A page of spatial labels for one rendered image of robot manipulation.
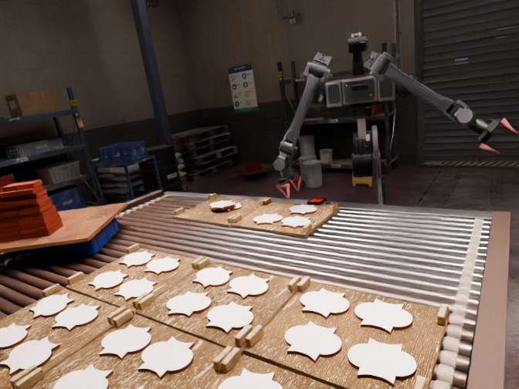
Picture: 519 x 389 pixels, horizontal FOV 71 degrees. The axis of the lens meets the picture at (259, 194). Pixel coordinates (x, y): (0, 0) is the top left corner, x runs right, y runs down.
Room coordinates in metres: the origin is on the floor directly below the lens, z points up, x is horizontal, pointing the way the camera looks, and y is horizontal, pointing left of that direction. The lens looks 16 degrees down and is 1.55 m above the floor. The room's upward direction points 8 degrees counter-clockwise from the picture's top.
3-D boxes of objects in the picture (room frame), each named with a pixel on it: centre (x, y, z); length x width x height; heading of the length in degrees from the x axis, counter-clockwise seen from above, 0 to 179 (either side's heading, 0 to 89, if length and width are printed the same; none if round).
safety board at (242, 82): (7.65, 0.04, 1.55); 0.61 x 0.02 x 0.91; 53
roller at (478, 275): (1.55, 0.15, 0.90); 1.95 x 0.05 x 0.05; 54
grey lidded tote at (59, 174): (5.33, 2.84, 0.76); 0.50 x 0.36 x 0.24; 149
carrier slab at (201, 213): (1.93, 0.22, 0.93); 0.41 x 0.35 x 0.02; 52
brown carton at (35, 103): (5.27, 2.89, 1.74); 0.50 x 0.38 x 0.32; 143
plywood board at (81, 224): (1.73, 0.99, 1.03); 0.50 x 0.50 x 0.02; 88
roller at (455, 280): (1.51, 0.18, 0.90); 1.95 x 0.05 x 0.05; 54
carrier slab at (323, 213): (1.68, -0.11, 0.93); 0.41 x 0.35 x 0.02; 53
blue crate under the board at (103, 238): (1.71, 0.92, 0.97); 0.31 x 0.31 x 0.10; 88
